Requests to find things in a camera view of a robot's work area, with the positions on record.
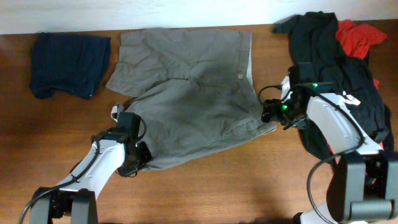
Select grey shorts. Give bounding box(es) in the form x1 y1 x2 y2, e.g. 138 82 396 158
106 28 275 171

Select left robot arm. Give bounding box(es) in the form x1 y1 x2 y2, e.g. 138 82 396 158
19 112 152 223

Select black shirt with white print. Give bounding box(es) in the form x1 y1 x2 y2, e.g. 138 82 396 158
272 12 394 152

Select folded navy blue garment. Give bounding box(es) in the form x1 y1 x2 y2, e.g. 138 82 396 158
29 33 111 100

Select red shirt with white print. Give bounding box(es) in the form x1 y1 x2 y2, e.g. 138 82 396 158
326 19 388 156

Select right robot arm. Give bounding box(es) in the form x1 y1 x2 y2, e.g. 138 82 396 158
261 63 397 224

